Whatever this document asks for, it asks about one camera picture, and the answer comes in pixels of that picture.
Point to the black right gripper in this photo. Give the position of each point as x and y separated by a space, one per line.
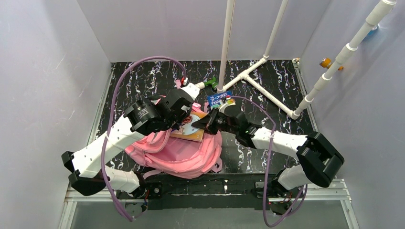
215 120

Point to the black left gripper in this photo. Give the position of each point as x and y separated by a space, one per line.
176 103

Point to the orange Othello book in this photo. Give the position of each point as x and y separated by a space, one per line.
186 131

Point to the blue storey house book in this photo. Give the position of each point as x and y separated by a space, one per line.
216 100

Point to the pink student backpack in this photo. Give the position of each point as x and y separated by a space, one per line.
178 157

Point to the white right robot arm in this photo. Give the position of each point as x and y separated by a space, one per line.
319 161

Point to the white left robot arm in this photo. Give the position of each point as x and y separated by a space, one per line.
149 115

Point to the green white pipe fitting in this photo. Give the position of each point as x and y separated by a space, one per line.
210 83

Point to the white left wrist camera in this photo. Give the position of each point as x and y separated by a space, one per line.
192 90

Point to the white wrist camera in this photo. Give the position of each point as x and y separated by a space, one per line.
192 90
226 102

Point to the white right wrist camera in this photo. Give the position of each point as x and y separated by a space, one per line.
226 102

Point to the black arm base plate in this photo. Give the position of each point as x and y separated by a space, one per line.
206 191

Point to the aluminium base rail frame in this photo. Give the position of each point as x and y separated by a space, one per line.
150 78

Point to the orange yellow wall knob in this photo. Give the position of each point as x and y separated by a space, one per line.
326 63

